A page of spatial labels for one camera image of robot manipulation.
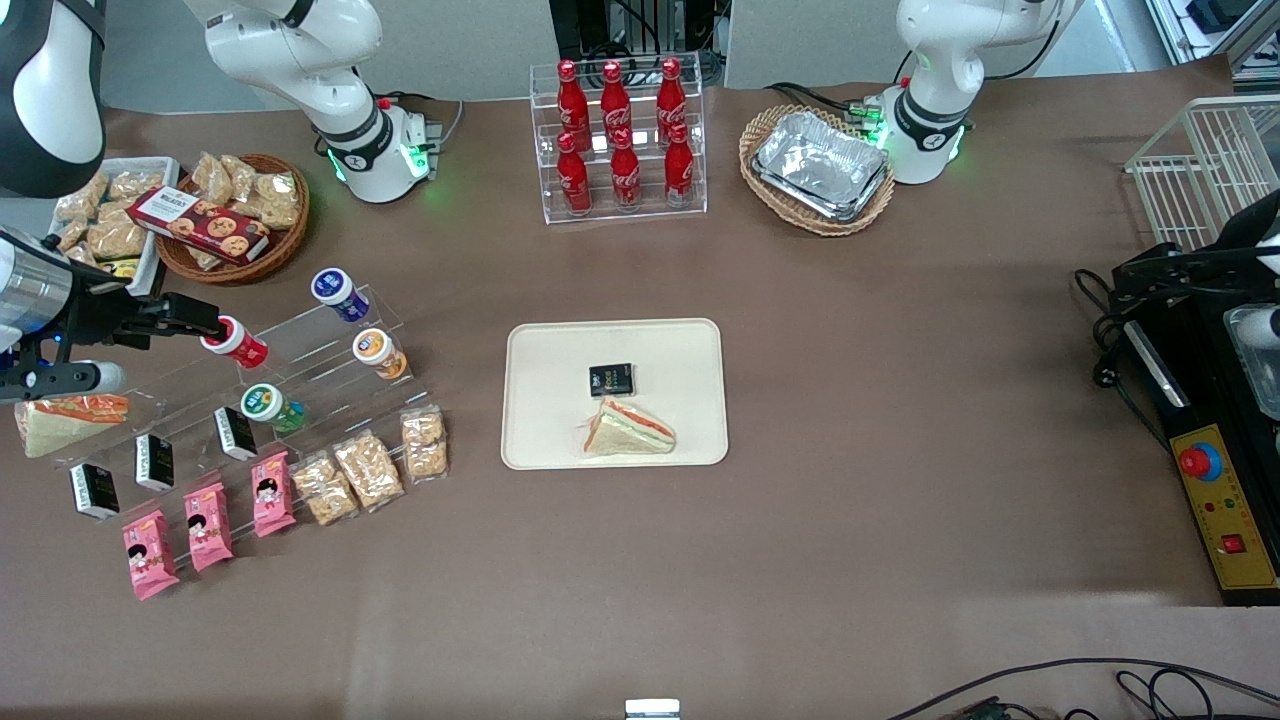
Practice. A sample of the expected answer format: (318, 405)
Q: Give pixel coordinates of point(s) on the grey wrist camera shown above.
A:
(90, 381)

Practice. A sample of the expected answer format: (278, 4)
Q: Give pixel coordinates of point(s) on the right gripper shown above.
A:
(103, 311)

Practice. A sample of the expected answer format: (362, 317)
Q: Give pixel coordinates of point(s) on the clear bag of puffed snack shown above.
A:
(115, 238)
(210, 178)
(242, 175)
(70, 235)
(135, 184)
(205, 259)
(88, 200)
(275, 200)
(80, 256)

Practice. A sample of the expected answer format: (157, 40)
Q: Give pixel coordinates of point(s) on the light wicker basket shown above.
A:
(765, 125)

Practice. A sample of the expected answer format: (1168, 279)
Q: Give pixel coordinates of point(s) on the yellow snack packet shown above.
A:
(122, 268)

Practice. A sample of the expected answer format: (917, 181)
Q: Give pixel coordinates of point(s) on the stack of foil trays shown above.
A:
(820, 165)

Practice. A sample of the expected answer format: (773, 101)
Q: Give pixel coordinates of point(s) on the metal shelf frame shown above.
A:
(1215, 20)

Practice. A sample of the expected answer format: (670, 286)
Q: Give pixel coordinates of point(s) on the black flat snack packet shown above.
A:
(611, 380)

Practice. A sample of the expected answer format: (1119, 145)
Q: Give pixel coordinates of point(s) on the dark brown wicker basket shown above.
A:
(285, 245)

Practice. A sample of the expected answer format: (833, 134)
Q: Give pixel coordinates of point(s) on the black and white small box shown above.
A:
(155, 462)
(235, 433)
(95, 492)

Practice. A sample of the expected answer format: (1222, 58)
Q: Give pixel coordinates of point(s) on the clear wrapped rice crisp bar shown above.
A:
(424, 445)
(325, 490)
(368, 470)

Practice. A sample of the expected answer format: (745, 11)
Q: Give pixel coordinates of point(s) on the red gum bottle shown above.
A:
(238, 345)

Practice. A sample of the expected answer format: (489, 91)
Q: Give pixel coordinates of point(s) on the clear acrylic bottle rack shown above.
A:
(645, 212)

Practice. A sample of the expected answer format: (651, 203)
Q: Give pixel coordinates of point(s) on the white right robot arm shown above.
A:
(300, 40)

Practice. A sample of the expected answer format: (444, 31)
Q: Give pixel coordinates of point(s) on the beige plastic tray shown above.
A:
(680, 420)

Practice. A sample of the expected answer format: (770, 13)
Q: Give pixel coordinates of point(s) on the pink cartoon snack pack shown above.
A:
(150, 555)
(208, 527)
(272, 495)

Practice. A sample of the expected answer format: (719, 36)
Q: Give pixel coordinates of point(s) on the black machine with yellow panel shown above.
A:
(1200, 420)

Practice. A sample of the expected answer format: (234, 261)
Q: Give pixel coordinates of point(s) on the clear acrylic stepped display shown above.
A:
(305, 350)

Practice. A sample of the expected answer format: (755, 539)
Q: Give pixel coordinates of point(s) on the red cookie box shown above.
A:
(200, 225)

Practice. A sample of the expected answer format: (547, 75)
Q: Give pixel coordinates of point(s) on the green gum bottle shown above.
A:
(268, 405)

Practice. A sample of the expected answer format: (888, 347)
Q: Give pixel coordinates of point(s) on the small white metal object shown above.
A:
(652, 709)

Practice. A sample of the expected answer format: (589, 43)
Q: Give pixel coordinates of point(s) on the white rectangular tray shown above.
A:
(168, 170)

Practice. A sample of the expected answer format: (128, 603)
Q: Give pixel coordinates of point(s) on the black equipment rack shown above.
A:
(575, 25)

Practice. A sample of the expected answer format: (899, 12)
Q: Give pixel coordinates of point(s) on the red cola bottle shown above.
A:
(626, 178)
(671, 100)
(615, 105)
(574, 180)
(571, 105)
(679, 170)

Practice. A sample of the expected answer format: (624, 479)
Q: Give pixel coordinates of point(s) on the blue gum bottle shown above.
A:
(335, 290)

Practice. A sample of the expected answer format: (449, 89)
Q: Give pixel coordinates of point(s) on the wrapped triangle sandwich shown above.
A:
(60, 425)
(625, 432)

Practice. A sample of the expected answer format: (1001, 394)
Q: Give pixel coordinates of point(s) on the orange gum bottle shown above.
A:
(378, 352)

